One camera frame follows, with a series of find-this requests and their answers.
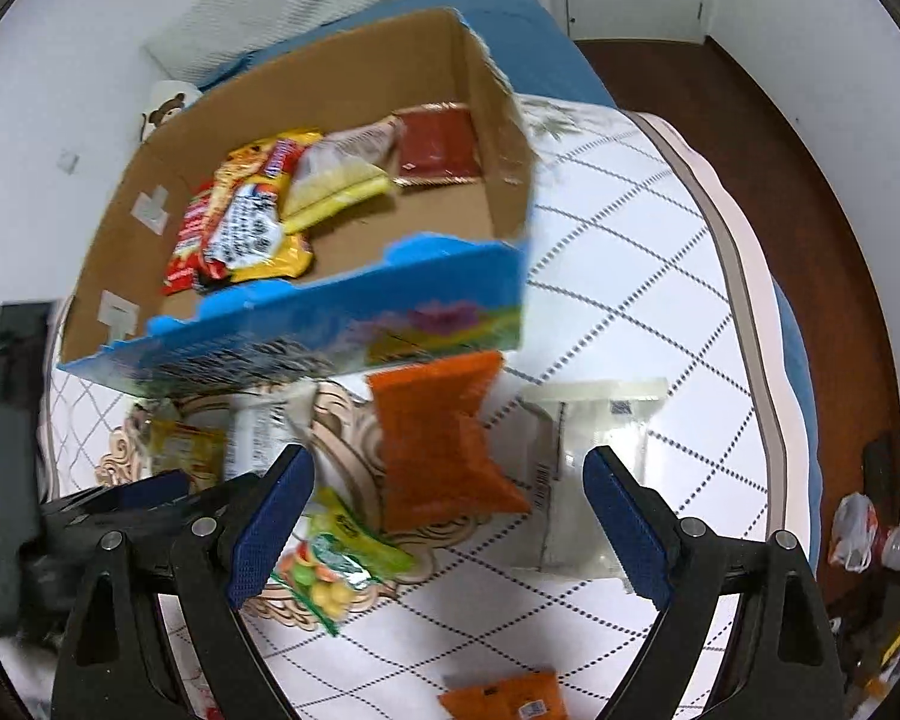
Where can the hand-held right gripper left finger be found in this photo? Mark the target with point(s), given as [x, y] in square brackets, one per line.
[270, 532]

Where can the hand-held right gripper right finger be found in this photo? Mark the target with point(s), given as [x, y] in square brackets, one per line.
[626, 532]

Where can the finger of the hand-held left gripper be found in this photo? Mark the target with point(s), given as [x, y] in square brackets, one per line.
[16, 405]

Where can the green colourful candy packet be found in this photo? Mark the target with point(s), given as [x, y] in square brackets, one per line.
[337, 555]

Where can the clear white snack packet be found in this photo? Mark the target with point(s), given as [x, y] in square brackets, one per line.
[600, 457]

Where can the white barcode snack packet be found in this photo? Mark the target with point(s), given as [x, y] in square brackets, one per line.
[259, 431]

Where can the small yellow snack packet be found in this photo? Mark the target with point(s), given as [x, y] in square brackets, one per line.
[184, 442]

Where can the orange snack packet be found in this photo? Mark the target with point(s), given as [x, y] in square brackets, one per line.
[435, 450]
[495, 697]

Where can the blue printed cardboard box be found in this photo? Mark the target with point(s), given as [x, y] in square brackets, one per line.
[435, 82]

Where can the white orange plastic bag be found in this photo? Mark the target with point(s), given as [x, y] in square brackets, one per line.
[853, 532]

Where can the yellow white-label snack packet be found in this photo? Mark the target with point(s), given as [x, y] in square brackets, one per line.
[255, 229]

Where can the white bear print pillow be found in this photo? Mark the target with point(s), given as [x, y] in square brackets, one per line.
[166, 109]

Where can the clear packet with yellow snack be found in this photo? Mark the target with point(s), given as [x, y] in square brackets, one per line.
[337, 172]

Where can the dark red snack packet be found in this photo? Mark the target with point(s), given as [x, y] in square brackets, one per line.
[436, 144]

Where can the white wall socket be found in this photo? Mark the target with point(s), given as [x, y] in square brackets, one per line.
[67, 162]

